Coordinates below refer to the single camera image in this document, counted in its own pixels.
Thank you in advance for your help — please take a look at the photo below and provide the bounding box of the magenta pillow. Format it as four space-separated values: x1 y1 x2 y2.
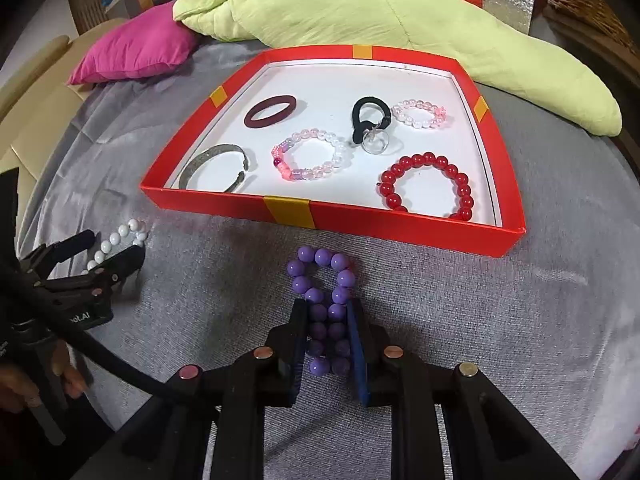
66 0 199 86

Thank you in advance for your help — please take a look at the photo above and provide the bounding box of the purple bead bracelet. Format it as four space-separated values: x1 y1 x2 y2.
286 247 357 377

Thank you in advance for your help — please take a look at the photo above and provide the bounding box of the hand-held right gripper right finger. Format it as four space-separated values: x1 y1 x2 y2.
349 299 582 480

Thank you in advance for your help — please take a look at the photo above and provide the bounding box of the large clear pink bead bracelet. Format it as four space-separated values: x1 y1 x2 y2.
271 128 354 183

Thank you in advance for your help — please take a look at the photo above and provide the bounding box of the silver metal bangle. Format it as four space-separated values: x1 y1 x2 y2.
178 143 250 194

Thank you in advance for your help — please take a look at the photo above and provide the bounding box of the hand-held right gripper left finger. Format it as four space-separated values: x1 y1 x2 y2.
107 298 308 480

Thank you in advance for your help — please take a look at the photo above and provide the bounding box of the beige sofa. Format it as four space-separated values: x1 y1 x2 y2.
0 17 132 182

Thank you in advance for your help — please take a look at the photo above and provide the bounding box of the wicker basket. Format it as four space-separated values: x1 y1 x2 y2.
542 0 640 57

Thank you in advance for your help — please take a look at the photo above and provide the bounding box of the red shallow box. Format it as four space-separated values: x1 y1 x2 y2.
139 43 527 259

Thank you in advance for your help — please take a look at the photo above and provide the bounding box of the person's left hand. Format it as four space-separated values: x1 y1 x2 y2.
0 337 89 414

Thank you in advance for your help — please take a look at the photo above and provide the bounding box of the small clear pink bead bracelet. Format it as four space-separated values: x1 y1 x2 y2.
391 98 449 131

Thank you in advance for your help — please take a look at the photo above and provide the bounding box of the red bead bracelet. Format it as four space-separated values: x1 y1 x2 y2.
378 151 475 221

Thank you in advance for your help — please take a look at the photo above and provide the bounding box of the maroon bangle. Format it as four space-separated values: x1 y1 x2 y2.
244 93 297 131

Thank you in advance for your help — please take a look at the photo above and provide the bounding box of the light green pillow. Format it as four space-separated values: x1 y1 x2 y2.
172 0 624 136

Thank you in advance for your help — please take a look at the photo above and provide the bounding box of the black hair tie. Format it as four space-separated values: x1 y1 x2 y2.
351 95 396 156

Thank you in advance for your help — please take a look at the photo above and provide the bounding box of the white bead bracelet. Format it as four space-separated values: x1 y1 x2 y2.
85 218 150 274

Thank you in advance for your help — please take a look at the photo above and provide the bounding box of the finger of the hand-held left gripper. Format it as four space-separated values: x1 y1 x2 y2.
17 229 99 275
36 244 147 302

